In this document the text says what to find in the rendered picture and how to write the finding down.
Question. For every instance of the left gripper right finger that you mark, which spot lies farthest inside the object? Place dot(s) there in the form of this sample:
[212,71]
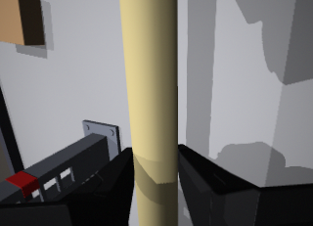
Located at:
[209,192]

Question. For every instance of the brown rectangular box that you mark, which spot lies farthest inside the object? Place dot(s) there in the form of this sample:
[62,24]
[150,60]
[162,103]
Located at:
[21,22]

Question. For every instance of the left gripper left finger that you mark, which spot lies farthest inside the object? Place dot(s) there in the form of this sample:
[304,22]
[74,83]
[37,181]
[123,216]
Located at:
[103,200]

